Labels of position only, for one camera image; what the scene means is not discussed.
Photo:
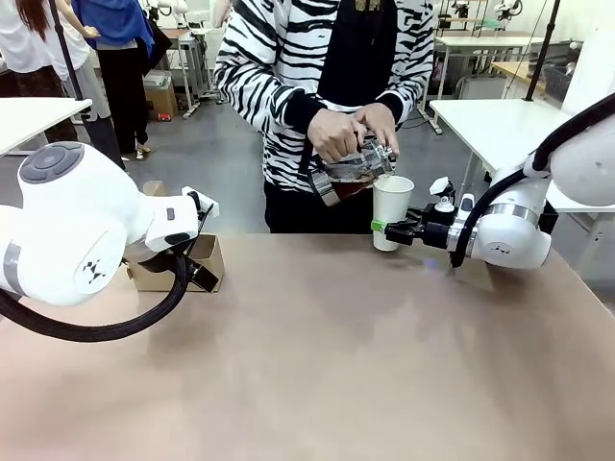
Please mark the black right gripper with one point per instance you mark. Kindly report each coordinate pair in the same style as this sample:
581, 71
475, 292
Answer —
437, 234

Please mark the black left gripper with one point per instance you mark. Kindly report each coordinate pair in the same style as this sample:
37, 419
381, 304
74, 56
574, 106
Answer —
158, 261

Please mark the brown cardboard cup carrier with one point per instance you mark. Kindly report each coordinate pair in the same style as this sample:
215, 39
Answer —
211, 254

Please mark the white paper cup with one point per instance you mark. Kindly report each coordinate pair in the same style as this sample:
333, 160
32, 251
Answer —
391, 201

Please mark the glass french press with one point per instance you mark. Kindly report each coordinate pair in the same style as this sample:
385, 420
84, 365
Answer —
355, 177

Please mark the person's left zebra-sleeved forearm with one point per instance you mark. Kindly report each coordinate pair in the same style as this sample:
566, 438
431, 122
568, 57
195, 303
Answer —
408, 86

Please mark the person's right zebra-sleeved forearm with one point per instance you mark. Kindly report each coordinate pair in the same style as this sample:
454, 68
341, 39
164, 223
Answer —
269, 91

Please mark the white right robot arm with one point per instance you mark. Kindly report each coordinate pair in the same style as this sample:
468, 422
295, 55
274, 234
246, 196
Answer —
519, 235

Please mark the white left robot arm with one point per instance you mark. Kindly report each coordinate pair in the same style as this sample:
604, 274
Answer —
72, 216

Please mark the person's left hand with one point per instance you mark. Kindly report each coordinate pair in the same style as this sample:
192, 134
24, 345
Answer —
382, 122

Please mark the person's right hand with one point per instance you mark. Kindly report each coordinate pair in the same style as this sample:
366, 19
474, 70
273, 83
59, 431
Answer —
331, 134

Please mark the large white work table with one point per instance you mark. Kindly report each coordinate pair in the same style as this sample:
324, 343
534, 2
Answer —
495, 125

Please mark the brown cardboard box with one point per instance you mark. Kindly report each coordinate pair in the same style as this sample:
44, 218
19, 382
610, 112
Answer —
161, 98

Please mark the wooden background table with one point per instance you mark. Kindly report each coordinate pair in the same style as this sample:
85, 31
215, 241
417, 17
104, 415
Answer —
514, 69

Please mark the white background table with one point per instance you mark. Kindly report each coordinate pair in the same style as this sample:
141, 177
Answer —
480, 45

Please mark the person in zebra sweater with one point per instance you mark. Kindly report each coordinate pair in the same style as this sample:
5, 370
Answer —
298, 48

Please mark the white side table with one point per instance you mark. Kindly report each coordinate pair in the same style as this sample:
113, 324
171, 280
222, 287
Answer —
33, 115

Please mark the bystander in grey skirt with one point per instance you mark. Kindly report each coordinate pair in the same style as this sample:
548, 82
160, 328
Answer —
81, 72

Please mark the white panel board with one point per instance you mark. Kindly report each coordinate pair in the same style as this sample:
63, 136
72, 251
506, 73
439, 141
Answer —
591, 67

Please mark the bystander in blue top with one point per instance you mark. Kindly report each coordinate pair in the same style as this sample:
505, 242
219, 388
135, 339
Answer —
120, 29

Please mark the long-haired bystander in white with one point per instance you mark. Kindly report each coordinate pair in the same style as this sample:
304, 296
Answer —
19, 38

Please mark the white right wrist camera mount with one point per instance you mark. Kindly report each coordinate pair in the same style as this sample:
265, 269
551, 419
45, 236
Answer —
442, 197

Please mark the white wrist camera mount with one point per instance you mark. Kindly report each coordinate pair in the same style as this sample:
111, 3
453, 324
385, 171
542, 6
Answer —
202, 204
442, 197

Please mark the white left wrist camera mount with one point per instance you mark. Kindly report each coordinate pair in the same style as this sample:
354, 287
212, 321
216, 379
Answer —
202, 204

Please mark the white table frame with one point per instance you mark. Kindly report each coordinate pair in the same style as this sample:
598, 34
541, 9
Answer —
192, 57

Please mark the black camera stand pole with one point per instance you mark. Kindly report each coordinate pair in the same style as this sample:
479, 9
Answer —
543, 48
72, 72

